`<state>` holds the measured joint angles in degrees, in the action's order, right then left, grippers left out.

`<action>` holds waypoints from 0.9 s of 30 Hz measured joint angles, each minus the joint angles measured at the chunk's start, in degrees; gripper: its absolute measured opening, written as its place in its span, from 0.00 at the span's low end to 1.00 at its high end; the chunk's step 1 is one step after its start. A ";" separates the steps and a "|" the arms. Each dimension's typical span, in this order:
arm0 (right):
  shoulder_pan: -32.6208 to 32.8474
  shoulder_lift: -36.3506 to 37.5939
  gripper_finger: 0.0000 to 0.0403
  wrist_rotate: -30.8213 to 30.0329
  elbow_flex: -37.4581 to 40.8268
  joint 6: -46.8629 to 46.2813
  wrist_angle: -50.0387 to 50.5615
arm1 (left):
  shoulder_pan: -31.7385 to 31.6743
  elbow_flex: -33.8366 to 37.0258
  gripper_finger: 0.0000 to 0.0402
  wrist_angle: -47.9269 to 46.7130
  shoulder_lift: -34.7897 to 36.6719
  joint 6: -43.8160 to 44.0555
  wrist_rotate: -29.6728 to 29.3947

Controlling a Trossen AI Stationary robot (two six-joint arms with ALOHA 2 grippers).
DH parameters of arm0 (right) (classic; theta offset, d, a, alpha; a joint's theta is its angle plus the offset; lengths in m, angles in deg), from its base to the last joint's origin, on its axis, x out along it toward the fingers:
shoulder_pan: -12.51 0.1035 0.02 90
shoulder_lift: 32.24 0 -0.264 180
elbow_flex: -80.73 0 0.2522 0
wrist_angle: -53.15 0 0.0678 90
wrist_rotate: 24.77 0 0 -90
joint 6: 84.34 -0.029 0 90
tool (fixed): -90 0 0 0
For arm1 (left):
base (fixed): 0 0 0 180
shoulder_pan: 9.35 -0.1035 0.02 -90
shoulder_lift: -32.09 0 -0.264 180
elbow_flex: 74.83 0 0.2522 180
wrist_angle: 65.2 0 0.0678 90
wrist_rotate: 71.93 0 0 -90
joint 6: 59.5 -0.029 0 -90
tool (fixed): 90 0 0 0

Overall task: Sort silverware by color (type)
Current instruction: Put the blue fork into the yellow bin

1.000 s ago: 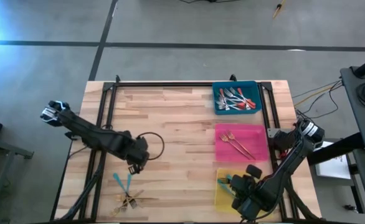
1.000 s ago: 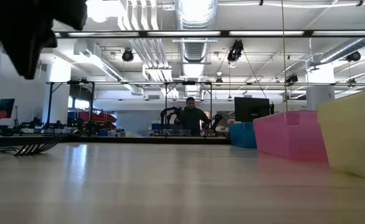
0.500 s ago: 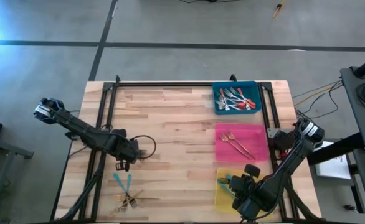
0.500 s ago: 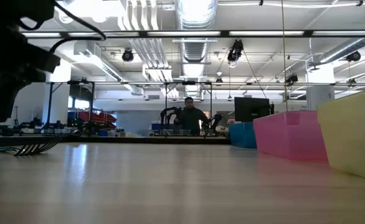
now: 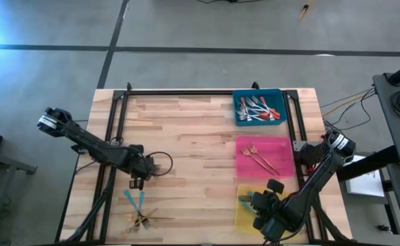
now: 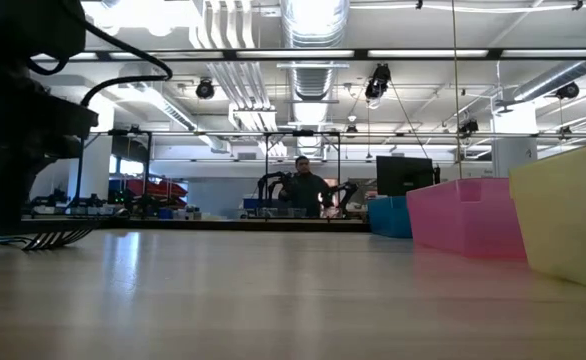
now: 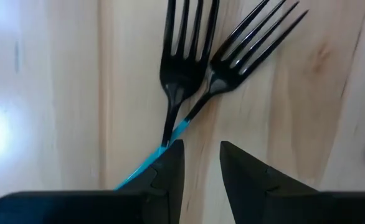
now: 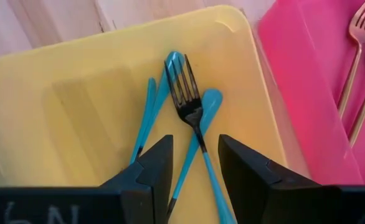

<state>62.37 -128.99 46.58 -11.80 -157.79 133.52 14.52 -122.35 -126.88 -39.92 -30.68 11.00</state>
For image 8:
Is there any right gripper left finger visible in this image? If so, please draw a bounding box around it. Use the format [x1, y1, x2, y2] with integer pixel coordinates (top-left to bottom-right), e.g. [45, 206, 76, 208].
[0, 134, 174, 224]

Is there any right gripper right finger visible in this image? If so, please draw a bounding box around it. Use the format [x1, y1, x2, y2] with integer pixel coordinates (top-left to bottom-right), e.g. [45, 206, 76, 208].
[218, 134, 365, 224]

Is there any yellow plastic bin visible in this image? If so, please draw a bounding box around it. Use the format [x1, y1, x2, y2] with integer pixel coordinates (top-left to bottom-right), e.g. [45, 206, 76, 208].
[0, 4, 311, 224]

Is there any pink plastic bin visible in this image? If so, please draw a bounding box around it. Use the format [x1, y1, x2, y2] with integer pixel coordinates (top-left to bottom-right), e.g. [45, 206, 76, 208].
[252, 0, 365, 186]

